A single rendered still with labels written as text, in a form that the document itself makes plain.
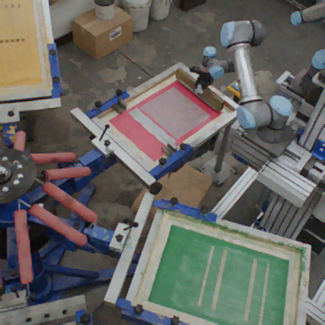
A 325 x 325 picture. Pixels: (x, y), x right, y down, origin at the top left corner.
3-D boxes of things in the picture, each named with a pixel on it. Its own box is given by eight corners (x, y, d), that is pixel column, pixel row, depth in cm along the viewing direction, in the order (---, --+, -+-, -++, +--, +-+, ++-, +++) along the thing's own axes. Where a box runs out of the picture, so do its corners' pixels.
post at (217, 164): (216, 155, 383) (238, 71, 312) (235, 171, 374) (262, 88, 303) (198, 168, 371) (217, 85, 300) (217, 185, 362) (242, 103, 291)
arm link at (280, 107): (290, 127, 226) (299, 108, 216) (267, 131, 222) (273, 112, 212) (280, 110, 233) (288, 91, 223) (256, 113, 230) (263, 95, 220)
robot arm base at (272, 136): (289, 132, 237) (294, 119, 229) (275, 148, 228) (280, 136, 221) (265, 118, 242) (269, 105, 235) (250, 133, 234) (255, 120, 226)
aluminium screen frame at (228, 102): (179, 66, 310) (179, 62, 308) (243, 113, 286) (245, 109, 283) (87, 119, 270) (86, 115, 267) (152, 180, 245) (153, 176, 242)
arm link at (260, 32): (271, 13, 225) (238, 58, 270) (250, 14, 222) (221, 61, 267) (278, 33, 222) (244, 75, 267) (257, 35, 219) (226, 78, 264)
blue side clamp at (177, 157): (186, 149, 263) (187, 141, 258) (192, 154, 261) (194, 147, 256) (148, 177, 248) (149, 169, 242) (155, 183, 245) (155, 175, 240)
